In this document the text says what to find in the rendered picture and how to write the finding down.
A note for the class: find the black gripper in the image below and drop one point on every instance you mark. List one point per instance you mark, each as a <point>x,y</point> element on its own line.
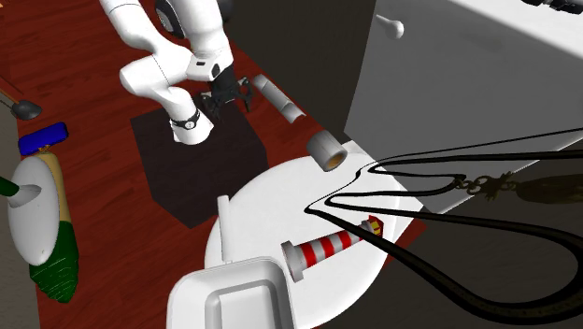
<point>224,84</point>

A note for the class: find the grey tube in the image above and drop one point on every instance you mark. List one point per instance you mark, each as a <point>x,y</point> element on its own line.
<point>278,97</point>

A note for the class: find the dark robot stand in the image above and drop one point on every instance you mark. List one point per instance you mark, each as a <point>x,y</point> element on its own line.
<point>205,175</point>

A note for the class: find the grey paper roll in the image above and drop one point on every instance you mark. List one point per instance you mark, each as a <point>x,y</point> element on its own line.
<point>322,146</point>

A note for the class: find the white round disc with cone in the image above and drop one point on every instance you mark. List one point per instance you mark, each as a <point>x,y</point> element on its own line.
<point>34,223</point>

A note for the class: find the red white striped lighthouse figure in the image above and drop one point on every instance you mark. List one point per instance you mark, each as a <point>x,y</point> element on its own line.
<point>319,250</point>

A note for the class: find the blue block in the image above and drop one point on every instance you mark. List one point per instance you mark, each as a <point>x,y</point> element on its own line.
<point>43,138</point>

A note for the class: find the grey cabinet with knob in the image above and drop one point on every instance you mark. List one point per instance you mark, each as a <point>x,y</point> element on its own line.
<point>455,100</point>

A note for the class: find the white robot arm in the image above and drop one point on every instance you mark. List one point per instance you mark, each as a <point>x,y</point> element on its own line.
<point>150,77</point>

